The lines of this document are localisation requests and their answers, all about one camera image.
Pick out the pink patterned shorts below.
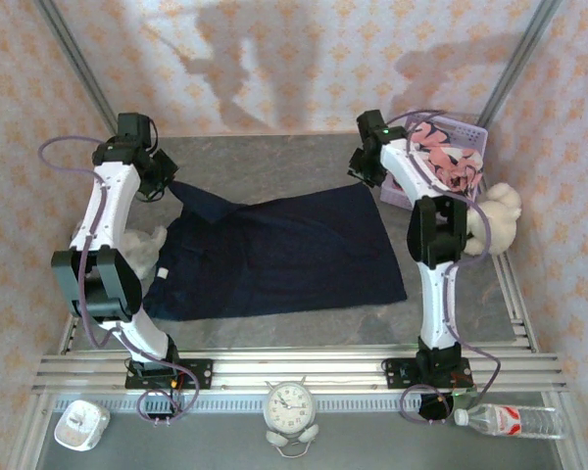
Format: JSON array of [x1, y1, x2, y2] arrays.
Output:
[[405, 120, 486, 198]]

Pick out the navy blue shirt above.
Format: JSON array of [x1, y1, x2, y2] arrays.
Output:
[[141, 181, 409, 323]]

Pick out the grey plush toy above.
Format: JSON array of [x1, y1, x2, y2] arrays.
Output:
[[71, 221, 170, 283]]

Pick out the lavender plastic basket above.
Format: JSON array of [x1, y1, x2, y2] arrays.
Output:
[[379, 114, 489, 210]]

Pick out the cream plush toy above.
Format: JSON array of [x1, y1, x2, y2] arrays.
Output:
[[463, 181, 523, 259]]

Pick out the white alarm clock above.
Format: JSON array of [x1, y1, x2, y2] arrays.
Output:
[[264, 375, 318, 437]]

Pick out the small white plastic device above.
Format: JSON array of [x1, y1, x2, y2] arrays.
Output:
[[53, 399, 112, 452]]

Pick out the clear plastic water bottle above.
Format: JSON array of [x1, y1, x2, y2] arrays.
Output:
[[453, 402, 567, 441]]

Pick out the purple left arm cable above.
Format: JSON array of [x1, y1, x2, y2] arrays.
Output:
[[37, 136, 203, 426]]

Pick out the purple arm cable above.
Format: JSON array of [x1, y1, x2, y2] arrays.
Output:
[[386, 110, 503, 426], [37, 136, 203, 426]]

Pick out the aluminium frame post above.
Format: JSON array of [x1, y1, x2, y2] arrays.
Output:
[[32, 0, 122, 136], [476, 0, 564, 129]]

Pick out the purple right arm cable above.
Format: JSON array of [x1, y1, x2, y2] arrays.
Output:
[[386, 110, 503, 426]]

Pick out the aluminium side rail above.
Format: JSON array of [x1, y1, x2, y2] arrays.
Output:
[[56, 312, 80, 354], [489, 252, 540, 354]]

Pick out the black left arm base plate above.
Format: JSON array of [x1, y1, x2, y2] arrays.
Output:
[[123, 357, 214, 392]]

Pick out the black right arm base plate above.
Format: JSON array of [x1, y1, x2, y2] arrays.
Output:
[[381, 356, 472, 391]]

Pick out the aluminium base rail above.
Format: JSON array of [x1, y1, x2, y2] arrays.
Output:
[[31, 348, 568, 396]]

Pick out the grey slotted cable duct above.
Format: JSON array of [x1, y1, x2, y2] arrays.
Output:
[[53, 394, 545, 414]]

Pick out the aluminium frame bar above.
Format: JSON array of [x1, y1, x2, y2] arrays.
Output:
[[7, 391, 56, 470], [543, 391, 588, 470]]

